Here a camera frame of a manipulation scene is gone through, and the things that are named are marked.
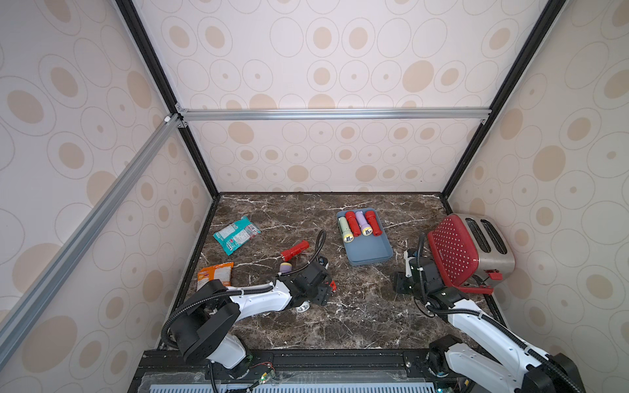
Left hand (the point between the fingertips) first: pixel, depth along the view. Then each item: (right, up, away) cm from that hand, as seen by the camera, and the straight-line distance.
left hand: (328, 289), depth 87 cm
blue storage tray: (+17, +12, +14) cm, 25 cm away
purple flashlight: (+17, +20, +16) cm, 31 cm away
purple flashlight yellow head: (-16, +7, +5) cm, 18 cm away
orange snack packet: (-44, +4, +3) cm, 44 cm away
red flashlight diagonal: (+20, +25, +20) cm, 37 cm away
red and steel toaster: (+47, +15, -6) cm, 50 cm away
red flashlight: (-15, +11, +9) cm, 20 cm away
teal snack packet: (-38, +18, +16) cm, 45 cm away
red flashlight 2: (+11, +23, +19) cm, 32 cm away
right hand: (+27, +5, -1) cm, 28 cm away
